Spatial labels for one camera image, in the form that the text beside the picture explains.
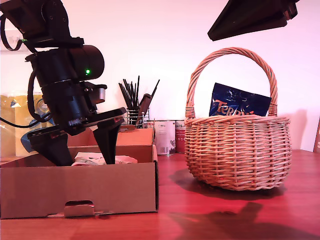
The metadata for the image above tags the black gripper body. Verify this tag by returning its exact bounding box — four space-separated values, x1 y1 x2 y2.
26 79 128 145

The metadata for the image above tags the white egg bag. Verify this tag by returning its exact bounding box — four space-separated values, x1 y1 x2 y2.
71 151 138 166

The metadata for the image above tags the yellow kitchen towel pack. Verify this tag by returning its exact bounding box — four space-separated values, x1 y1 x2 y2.
0 93 55 158

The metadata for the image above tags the brown handled tool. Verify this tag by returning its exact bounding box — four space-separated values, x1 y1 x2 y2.
136 93 153 127

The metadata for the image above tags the red tin can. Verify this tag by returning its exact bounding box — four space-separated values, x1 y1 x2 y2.
174 120 187 154

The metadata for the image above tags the woven wicker basket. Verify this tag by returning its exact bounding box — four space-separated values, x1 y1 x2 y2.
184 46 293 192

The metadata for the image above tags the brown cardboard box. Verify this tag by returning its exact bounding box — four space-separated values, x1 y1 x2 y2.
0 124 160 220

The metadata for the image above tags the wire utensil holder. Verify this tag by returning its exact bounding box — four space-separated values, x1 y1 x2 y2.
124 107 150 130

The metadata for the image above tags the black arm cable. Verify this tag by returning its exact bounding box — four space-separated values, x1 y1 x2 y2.
0 116 35 129
26 71 55 124
0 14 26 52

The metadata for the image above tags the blue Terry's egg bag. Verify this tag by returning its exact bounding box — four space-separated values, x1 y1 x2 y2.
208 82 273 118

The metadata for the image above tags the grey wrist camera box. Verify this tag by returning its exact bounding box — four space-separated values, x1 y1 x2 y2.
84 83 109 105

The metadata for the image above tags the black thin stick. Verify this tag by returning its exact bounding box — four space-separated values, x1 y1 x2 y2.
135 75 141 111
147 79 161 101
122 79 135 111
118 83 131 111

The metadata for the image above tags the brown wooden board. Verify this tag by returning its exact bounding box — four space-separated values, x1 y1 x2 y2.
312 116 320 155

